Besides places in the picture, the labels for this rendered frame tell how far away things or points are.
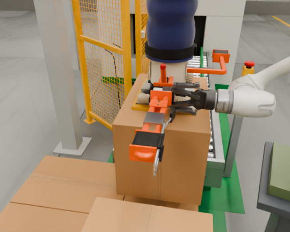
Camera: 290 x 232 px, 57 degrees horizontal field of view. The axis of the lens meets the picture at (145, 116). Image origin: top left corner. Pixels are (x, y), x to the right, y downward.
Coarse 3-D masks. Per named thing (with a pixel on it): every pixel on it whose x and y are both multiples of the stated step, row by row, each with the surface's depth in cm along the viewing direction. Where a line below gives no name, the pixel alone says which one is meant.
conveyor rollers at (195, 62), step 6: (192, 60) 339; (198, 60) 338; (204, 60) 344; (192, 66) 323; (198, 66) 322; (204, 66) 321; (210, 120) 214; (210, 138) 192; (210, 144) 192; (210, 150) 184; (210, 156) 176
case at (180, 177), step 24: (120, 120) 113; (192, 120) 113; (120, 144) 114; (168, 144) 110; (192, 144) 108; (120, 168) 121; (144, 168) 119; (168, 168) 116; (192, 168) 114; (120, 192) 129; (144, 192) 126; (168, 192) 123; (192, 192) 121
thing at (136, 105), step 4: (144, 80) 147; (148, 80) 145; (140, 88) 137; (140, 92) 132; (144, 92) 126; (148, 92) 126; (136, 96) 129; (136, 100) 125; (136, 104) 121; (140, 104) 121; (144, 104) 121; (148, 104) 121; (132, 108) 120; (136, 108) 120; (140, 108) 120; (144, 108) 119; (148, 108) 119
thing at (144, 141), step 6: (138, 132) 77; (144, 132) 77; (150, 132) 77; (156, 132) 77; (138, 138) 74; (144, 138) 74; (150, 138) 74; (156, 138) 74; (132, 144) 72; (138, 144) 72; (144, 144) 72; (150, 144) 72; (156, 144) 72; (132, 150) 72; (138, 150) 71; (144, 150) 71; (150, 150) 71; (156, 150) 71; (132, 156) 73
